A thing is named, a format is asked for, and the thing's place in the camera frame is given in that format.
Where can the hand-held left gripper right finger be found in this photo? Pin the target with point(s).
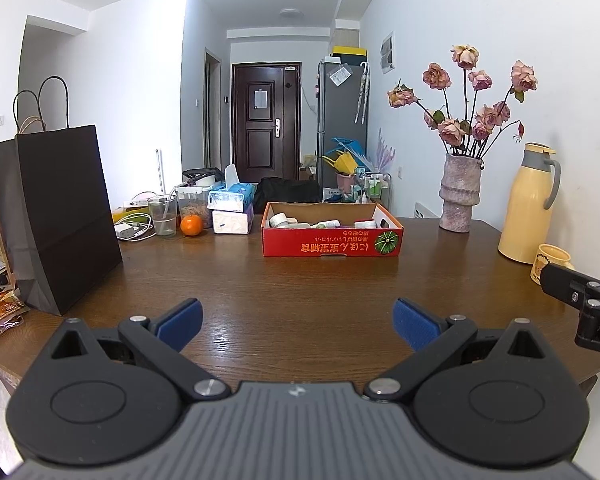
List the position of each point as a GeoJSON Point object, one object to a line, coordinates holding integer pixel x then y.
{"type": "Point", "coordinates": [417, 325]}

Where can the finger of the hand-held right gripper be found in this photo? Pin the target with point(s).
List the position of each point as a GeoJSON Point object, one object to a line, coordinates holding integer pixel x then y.
{"type": "Point", "coordinates": [562, 282]}

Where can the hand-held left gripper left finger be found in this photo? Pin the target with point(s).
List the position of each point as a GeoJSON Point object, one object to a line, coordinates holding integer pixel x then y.
{"type": "Point", "coordinates": [180, 322]}

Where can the orange cardboard box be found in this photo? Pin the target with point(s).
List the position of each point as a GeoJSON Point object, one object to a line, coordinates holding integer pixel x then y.
{"type": "Point", "coordinates": [330, 245]}

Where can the white plastic jar lid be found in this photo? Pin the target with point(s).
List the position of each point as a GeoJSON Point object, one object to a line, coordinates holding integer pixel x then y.
{"type": "Point", "coordinates": [279, 220]}

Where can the white round jar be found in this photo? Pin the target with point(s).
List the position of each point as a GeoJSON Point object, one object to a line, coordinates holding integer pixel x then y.
{"type": "Point", "coordinates": [297, 222]}

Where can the yellow mug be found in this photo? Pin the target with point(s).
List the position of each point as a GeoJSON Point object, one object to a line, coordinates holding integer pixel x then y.
{"type": "Point", "coordinates": [547, 262]}

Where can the yellow thermos jug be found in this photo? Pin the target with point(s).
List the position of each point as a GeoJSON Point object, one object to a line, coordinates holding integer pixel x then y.
{"type": "Point", "coordinates": [525, 210]}

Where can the orange fruit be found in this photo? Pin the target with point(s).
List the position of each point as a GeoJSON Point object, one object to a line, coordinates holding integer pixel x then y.
{"type": "Point", "coordinates": [192, 225]}

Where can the glass cup with straw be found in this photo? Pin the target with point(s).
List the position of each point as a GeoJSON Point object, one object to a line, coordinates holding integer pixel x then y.
{"type": "Point", "coordinates": [162, 225]}

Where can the purple tissue pack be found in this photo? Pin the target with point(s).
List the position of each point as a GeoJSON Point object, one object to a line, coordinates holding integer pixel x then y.
{"type": "Point", "coordinates": [230, 222]}

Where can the white flat board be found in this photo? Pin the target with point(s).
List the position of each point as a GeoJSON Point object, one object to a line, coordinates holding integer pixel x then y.
{"type": "Point", "coordinates": [425, 210]}

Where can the clear plastic food container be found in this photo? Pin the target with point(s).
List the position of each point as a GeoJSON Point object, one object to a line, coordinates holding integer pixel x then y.
{"type": "Point", "coordinates": [195, 207]}

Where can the pink white box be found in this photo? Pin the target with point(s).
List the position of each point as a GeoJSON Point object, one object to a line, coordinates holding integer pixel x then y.
{"type": "Point", "coordinates": [140, 202]}

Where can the blue tissue pack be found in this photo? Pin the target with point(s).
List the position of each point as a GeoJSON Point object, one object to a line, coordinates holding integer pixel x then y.
{"type": "Point", "coordinates": [230, 200]}

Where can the white round cup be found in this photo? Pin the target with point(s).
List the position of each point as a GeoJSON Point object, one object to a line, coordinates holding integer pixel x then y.
{"type": "Point", "coordinates": [207, 181]}

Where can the black flat tool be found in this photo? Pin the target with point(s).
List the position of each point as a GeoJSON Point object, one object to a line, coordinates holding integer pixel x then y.
{"type": "Point", "coordinates": [202, 172]}

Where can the white mop pole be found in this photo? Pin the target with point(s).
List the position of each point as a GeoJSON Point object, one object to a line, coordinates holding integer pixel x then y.
{"type": "Point", "coordinates": [158, 170]}

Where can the pink plastic bucket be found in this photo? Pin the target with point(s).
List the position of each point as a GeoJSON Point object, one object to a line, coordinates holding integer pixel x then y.
{"type": "Point", "coordinates": [345, 182]}

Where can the black paper bag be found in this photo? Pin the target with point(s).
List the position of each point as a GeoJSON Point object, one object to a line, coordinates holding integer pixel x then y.
{"type": "Point", "coordinates": [55, 210]}

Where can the black folding chair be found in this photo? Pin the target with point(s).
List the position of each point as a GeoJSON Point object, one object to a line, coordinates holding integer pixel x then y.
{"type": "Point", "coordinates": [285, 190]}

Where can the purple fairy wings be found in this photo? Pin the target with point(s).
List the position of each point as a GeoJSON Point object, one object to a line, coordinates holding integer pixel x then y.
{"type": "Point", "coordinates": [386, 152]}

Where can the yellow dustpan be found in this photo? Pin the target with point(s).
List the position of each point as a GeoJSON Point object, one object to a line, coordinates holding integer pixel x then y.
{"type": "Point", "coordinates": [344, 164]}

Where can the brown snack packets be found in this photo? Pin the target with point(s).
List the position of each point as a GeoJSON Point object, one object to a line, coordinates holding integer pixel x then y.
{"type": "Point", "coordinates": [0, 310]}

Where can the dried pink roses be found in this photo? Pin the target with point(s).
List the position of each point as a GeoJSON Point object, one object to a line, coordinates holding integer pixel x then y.
{"type": "Point", "coordinates": [450, 130]}

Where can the dark brown entrance door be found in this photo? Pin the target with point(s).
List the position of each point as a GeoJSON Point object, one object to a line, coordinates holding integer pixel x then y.
{"type": "Point", "coordinates": [260, 145]}

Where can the grey refrigerator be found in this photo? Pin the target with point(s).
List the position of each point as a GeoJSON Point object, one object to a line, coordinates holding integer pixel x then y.
{"type": "Point", "coordinates": [340, 120]}

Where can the white paper notice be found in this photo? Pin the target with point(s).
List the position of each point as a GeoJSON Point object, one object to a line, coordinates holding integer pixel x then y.
{"type": "Point", "coordinates": [261, 99]}

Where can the white folded umbrella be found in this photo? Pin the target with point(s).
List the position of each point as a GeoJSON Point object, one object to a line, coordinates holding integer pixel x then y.
{"type": "Point", "coordinates": [362, 92]}

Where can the clear bag with papers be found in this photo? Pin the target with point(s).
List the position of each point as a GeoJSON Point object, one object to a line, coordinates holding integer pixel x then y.
{"type": "Point", "coordinates": [340, 76]}

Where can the yellow black box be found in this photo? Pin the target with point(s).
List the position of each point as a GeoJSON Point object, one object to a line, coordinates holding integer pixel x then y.
{"type": "Point", "coordinates": [350, 52]}

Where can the round ceiling lamp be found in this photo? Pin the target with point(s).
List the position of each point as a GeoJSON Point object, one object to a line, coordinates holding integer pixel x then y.
{"type": "Point", "coordinates": [291, 12]}

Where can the blue plastic frame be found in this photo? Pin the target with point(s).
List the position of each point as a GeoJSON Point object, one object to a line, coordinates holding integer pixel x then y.
{"type": "Point", "coordinates": [347, 142]}

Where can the white wall fuse panel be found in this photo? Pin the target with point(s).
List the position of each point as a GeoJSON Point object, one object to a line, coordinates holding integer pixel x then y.
{"type": "Point", "coordinates": [387, 52]}

